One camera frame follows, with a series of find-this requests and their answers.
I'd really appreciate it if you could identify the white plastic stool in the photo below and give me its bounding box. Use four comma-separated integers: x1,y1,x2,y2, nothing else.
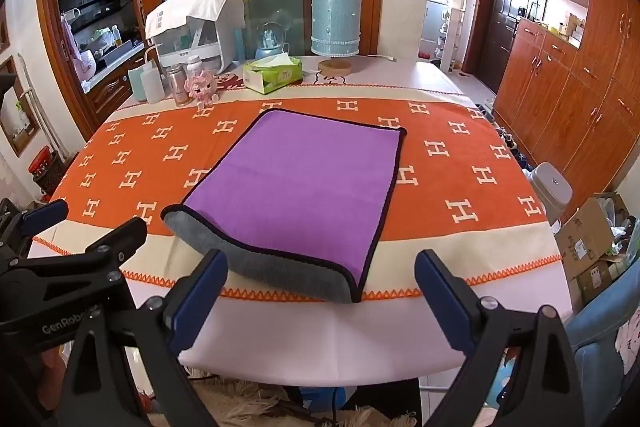
530,162,573,233

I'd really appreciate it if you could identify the white cloth cover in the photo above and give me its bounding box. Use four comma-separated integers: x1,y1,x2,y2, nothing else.
145,0,246,42

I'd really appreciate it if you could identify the metallic can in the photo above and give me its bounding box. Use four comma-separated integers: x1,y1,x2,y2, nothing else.
166,63,191,108

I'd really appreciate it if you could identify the purple towel with grey underside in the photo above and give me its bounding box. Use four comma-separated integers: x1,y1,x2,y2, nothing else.
161,108,407,304

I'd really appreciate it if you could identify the orange patterned table runner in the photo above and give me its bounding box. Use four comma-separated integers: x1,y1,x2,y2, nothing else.
27,84,566,303

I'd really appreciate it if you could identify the white plastic bottle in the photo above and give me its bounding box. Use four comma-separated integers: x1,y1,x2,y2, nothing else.
140,57,166,104

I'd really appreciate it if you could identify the white countertop appliance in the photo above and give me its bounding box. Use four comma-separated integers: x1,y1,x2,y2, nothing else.
145,0,246,75

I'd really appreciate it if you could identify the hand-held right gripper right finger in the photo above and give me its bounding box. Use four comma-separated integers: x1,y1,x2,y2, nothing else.
414,249,593,427

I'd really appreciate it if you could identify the pale green squeeze bottle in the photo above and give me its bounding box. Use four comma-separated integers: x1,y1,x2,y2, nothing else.
127,47,151,102

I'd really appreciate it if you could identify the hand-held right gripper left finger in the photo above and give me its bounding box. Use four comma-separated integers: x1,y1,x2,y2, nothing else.
55,248,230,427

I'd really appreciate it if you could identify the pink hanging cloth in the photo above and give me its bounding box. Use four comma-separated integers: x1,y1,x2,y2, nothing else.
61,14,98,84

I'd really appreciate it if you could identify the blue chair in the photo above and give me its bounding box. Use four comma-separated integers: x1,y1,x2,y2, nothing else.
567,257,640,390

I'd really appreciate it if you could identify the green tissue box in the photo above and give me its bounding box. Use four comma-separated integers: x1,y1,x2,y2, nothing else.
242,55,304,95

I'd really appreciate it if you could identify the cardboard box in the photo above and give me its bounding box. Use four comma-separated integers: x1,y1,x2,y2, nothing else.
552,192,637,303

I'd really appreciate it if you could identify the snow globe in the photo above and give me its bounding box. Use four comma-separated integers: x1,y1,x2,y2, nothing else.
255,23,291,62

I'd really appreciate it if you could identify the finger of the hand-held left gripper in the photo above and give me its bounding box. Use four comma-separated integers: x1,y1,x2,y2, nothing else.
7,217,149,302
0,199,69,265

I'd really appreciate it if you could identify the wooden wall cabinet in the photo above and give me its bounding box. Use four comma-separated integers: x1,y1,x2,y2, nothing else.
492,0,640,210

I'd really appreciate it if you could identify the red container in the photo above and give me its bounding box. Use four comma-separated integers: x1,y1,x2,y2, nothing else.
28,146,53,180

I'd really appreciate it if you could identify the blue table lamp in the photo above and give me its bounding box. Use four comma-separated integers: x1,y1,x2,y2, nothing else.
310,0,362,78

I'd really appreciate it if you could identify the white shelf rack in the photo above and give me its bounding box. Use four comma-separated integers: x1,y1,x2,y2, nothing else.
435,0,468,72

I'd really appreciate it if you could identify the pink toy figure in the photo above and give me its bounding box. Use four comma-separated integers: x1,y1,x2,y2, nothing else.
184,69,219,110

